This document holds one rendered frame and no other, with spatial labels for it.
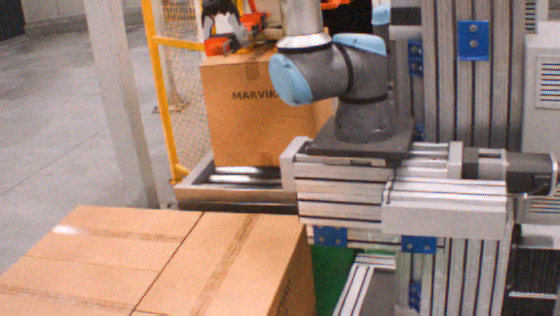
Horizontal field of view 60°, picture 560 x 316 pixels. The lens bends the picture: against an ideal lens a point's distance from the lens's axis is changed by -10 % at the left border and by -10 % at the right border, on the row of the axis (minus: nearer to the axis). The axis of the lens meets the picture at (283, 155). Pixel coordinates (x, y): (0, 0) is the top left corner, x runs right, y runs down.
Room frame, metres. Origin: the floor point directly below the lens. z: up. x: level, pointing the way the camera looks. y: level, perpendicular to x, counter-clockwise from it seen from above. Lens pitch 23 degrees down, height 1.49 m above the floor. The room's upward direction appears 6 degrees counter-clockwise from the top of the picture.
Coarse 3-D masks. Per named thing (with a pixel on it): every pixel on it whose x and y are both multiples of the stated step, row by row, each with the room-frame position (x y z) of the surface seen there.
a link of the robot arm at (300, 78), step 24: (288, 0) 1.07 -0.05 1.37; (312, 0) 1.07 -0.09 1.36; (288, 24) 1.07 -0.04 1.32; (312, 24) 1.06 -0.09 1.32; (288, 48) 1.05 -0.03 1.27; (312, 48) 1.04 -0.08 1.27; (336, 48) 1.10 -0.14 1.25; (288, 72) 1.03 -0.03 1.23; (312, 72) 1.04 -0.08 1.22; (336, 72) 1.06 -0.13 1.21; (288, 96) 1.05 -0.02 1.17; (312, 96) 1.04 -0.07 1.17; (336, 96) 1.09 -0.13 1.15
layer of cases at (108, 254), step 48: (48, 240) 1.66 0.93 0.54; (96, 240) 1.63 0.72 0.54; (144, 240) 1.60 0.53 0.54; (192, 240) 1.57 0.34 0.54; (240, 240) 1.54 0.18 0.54; (288, 240) 1.51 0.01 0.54; (0, 288) 1.36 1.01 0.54; (48, 288) 1.34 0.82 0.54; (96, 288) 1.33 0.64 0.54; (144, 288) 1.31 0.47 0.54; (192, 288) 1.29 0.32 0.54; (240, 288) 1.27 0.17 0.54; (288, 288) 1.35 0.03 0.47
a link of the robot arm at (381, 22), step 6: (378, 6) 1.63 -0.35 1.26; (384, 6) 1.61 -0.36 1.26; (372, 12) 1.61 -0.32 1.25; (378, 12) 1.58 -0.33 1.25; (384, 12) 1.57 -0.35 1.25; (378, 18) 1.58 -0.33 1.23; (384, 18) 1.57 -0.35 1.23; (378, 24) 1.58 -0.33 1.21; (384, 24) 1.57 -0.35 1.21; (390, 24) 1.56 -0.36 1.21; (378, 30) 1.58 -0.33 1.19; (384, 30) 1.57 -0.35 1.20; (378, 36) 1.58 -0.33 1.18; (384, 36) 1.57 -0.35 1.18; (390, 48) 1.56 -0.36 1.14
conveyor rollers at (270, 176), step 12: (216, 168) 2.17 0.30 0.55; (228, 168) 2.15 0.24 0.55; (240, 168) 2.14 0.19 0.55; (252, 168) 2.12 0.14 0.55; (264, 168) 2.11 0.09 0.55; (276, 168) 2.09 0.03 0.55; (216, 180) 2.06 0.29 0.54; (228, 180) 2.05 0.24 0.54; (240, 180) 2.03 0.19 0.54; (252, 180) 2.02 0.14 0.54; (264, 180) 2.00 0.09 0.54; (276, 180) 1.99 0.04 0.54
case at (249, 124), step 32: (224, 64) 1.84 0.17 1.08; (256, 64) 1.81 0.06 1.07; (224, 96) 1.84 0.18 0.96; (256, 96) 1.81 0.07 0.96; (224, 128) 1.84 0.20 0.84; (256, 128) 1.82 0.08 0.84; (288, 128) 1.79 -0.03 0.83; (320, 128) 1.86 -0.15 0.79; (224, 160) 1.85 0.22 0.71; (256, 160) 1.82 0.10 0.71
